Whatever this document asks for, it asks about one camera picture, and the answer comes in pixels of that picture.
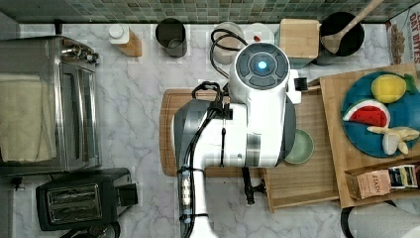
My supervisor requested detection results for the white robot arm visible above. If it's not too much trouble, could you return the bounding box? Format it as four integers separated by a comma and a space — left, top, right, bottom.
171, 43, 301, 238

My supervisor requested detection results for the wooden cutting board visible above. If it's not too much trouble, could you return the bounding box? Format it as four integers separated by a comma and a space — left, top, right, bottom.
159, 88, 263, 178

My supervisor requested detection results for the beige ceramic jar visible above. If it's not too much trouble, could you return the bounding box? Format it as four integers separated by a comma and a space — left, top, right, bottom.
211, 22, 244, 65

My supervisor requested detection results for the grey metal cup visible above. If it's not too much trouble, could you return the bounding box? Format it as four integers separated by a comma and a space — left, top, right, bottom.
156, 18, 187, 58

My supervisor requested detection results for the green bowl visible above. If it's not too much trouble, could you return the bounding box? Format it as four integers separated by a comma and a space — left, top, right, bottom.
285, 129, 314, 165

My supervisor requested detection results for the white round container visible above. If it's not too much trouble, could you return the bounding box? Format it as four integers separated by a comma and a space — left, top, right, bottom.
244, 23, 274, 44

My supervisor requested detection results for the white lid wooden bottle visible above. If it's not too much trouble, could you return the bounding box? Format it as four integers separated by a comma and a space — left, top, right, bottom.
108, 24, 143, 58

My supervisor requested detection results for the wooden lid container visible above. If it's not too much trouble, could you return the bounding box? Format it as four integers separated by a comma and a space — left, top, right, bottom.
275, 19, 320, 69

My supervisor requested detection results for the wooden shelf cabinet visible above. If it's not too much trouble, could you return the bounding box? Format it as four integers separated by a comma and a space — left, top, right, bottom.
319, 63, 419, 208

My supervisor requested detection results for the wooden spoon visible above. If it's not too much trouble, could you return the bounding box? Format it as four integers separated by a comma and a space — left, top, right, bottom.
321, 0, 384, 54

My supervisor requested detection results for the black toaster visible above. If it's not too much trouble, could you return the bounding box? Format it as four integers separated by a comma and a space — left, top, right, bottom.
36, 168, 139, 231

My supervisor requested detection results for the stainless toaster oven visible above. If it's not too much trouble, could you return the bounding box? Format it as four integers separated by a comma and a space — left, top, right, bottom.
1, 36, 101, 177

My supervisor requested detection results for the black utensil pot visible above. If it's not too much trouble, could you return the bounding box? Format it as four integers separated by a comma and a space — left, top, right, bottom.
313, 11, 366, 65

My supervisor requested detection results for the toy watermelon slice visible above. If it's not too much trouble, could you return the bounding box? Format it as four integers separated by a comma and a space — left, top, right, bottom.
343, 99, 390, 127

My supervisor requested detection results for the Stash tea box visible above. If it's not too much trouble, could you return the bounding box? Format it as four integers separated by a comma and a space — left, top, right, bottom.
346, 170, 391, 200

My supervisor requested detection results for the toy lemon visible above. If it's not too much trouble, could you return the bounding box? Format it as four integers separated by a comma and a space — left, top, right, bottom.
370, 73, 418, 103

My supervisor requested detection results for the beige cloth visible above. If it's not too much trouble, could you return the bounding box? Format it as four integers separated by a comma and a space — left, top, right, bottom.
0, 73, 56, 163

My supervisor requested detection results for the toy banana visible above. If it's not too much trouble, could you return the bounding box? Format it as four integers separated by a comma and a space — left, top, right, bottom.
367, 126, 419, 155

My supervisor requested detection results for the blue plate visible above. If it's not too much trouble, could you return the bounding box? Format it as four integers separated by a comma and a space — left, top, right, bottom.
341, 71, 420, 158

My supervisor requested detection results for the paper towel roll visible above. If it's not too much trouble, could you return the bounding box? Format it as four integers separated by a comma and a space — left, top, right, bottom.
341, 202, 420, 238

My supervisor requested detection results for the dark tea bag box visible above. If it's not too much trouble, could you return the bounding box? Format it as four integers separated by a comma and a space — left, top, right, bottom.
388, 165, 419, 189

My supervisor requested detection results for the cereal box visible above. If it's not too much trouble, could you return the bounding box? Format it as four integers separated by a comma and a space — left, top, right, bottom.
386, 4, 420, 64

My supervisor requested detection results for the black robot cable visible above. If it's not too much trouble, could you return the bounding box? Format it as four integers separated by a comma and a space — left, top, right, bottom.
179, 28, 249, 238

